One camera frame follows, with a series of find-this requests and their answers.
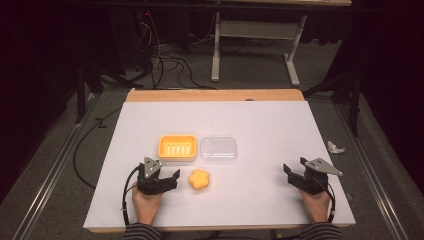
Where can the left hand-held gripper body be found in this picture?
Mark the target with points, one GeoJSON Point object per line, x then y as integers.
{"type": "Point", "coordinates": [151, 180]}

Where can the metal floor rail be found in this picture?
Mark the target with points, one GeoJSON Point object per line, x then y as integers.
{"type": "Point", "coordinates": [53, 173]}
{"type": "Point", "coordinates": [373, 180]}

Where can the person's right hand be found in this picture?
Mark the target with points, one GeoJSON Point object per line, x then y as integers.
{"type": "Point", "coordinates": [315, 206]}

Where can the white table cover sheet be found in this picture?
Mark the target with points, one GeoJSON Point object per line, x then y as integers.
{"type": "Point", "coordinates": [260, 133]}

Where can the white metal desk frame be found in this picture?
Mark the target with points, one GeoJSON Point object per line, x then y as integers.
{"type": "Point", "coordinates": [256, 28]}

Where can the orange soap dish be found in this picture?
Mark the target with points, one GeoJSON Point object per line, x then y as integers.
{"type": "Point", "coordinates": [177, 148]}

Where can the person's left hand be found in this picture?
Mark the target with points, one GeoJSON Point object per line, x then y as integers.
{"type": "Point", "coordinates": [146, 205]}

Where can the crumpled white paper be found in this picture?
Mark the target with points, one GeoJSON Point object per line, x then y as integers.
{"type": "Point", "coordinates": [334, 147]}

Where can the clear plastic lid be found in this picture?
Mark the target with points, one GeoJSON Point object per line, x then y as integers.
{"type": "Point", "coordinates": [218, 150]}

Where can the orange flower-shaped soap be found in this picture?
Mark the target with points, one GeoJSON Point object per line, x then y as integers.
{"type": "Point", "coordinates": [198, 179]}

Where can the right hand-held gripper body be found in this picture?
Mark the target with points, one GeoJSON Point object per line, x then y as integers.
{"type": "Point", "coordinates": [315, 178]}

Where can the black stand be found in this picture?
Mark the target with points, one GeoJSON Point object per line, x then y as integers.
{"type": "Point", "coordinates": [354, 100]}
{"type": "Point", "coordinates": [80, 96]}

